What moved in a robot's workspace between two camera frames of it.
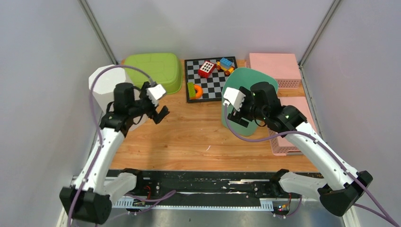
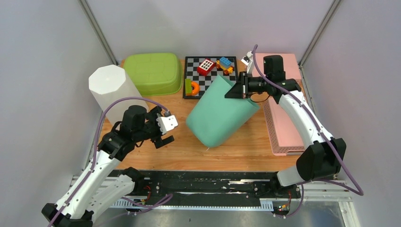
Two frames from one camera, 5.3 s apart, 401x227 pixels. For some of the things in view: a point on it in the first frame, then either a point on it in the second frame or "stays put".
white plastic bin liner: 103,86 stays put
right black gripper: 234,117 to 240,91
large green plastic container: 162,69 stays put
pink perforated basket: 284,68 stays put
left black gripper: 163,112 to 152,117
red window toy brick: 206,69 stays put
